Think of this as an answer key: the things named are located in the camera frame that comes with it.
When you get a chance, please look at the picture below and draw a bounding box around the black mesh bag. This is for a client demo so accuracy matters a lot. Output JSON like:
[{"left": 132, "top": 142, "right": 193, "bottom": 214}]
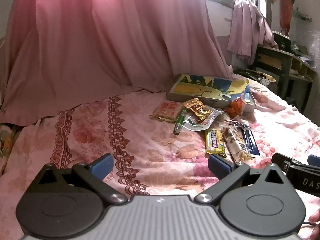
[{"left": 259, "top": 76, "right": 278, "bottom": 90}]

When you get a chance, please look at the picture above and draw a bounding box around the wooden desk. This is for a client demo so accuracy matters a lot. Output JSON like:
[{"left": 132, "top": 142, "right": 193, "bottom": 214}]
[{"left": 251, "top": 44, "right": 318, "bottom": 113}]

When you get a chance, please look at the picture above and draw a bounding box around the pink snack packet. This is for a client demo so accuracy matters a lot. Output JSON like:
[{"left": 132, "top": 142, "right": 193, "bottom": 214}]
[{"left": 149, "top": 101, "right": 183, "bottom": 123}]

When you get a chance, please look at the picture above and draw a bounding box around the wall hook rack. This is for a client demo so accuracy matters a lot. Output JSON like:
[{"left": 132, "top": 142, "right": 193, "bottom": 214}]
[{"left": 294, "top": 7, "right": 313, "bottom": 22}]

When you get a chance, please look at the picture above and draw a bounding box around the small dark wrapper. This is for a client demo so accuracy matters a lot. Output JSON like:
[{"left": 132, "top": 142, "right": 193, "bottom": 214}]
[{"left": 224, "top": 119, "right": 251, "bottom": 130}]

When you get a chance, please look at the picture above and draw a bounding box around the orange snack packet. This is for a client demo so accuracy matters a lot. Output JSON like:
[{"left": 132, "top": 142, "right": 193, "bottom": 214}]
[{"left": 226, "top": 97, "right": 245, "bottom": 119}]

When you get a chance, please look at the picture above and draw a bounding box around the grey cardboard box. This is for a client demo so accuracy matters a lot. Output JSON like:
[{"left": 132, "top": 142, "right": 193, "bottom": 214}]
[{"left": 166, "top": 74, "right": 256, "bottom": 113}]

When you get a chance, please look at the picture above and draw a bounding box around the lilac hanging cloth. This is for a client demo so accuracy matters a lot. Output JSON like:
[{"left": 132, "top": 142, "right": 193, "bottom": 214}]
[{"left": 227, "top": 0, "right": 279, "bottom": 65}]

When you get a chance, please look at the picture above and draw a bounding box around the yellow green floral cloth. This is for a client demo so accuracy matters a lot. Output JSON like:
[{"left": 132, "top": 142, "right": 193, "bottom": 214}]
[{"left": 0, "top": 124, "right": 19, "bottom": 175}]

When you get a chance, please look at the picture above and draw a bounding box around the pink curtain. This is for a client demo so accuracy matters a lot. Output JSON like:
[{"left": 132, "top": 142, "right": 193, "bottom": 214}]
[{"left": 0, "top": 0, "right": 234, "bottom": 127}]

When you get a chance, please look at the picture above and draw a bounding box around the yellow snack bar packet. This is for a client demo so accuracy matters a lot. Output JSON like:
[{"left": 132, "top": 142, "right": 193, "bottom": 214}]
[{"left": 205, "top": 128, "right": 227, "bottom": 158}]

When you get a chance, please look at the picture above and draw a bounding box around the person's right hand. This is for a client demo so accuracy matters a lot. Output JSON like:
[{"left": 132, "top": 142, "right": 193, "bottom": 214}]
[{"left": 309, "top": 209, "right": 320, "bottom": 240}]

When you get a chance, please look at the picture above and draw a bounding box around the black box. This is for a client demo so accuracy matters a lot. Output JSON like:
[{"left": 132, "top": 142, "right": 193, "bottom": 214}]
[{"left": 271, "top": 31, "right": 292, "bottom": 51}]

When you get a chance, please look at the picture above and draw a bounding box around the dark blue packet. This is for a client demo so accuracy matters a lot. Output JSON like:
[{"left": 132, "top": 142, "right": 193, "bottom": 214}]
[{"left": 237, "top": 126, "right": 260, "bottom": 158}]

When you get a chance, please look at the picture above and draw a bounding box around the white green snack packet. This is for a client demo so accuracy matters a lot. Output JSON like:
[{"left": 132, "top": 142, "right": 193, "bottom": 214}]
[{"left": 184, "top": 107, "right": 223, "bottom": 132}]

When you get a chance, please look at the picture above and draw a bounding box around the clear nut bar packet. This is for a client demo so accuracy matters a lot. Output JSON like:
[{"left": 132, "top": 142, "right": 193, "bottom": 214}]
[{"left": 222, "top": 127, "right": 252, "bottom": 162}]

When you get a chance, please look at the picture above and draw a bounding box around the gold snack packet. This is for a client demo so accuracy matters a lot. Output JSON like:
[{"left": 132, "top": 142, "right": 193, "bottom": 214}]
[{"left": 183, "top": 98, "right": 213, "bottom": 125}]

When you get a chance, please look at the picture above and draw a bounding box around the pink floral blanket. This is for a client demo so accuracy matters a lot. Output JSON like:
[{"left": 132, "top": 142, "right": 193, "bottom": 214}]
[{"left": 0, "top": 74, "right": 320, "bottom": 240}]

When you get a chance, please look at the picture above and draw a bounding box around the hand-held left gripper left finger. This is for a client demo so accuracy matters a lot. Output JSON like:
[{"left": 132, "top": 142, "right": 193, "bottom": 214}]
[{"left": 25, "top": 153, "right": 128, "bottom": 205}]

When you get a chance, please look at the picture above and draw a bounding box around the green clear pen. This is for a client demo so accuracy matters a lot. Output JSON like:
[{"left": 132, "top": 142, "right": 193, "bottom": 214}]
[{"left": 173, "top": 109, "right": 187, "bottom": 135}]

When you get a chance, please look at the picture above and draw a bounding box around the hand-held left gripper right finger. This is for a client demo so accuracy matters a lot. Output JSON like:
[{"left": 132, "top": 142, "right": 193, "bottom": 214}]
[{"left": 194, "top": 153, "right": 296, "bottom": 205}]

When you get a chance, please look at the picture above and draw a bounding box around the red wall ornament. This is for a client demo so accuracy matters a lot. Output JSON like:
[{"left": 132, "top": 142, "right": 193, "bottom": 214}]
[{"left": 279, "top": 0, "right": 294, "bottom": 37}]

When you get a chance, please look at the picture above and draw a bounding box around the yellow blue printed sheet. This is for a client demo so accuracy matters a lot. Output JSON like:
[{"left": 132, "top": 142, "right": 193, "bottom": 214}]
[{"left": 175, "top": 74, "right": 250, "bottom": 101}]

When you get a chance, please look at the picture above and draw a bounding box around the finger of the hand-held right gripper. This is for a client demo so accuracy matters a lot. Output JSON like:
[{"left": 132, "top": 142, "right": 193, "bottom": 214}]
[
  {"left": 271, "top": 152, "right": 294, "bottom": 173},
  {"left": 307, "top": 154, "right": 320, "bottom": 167}
]

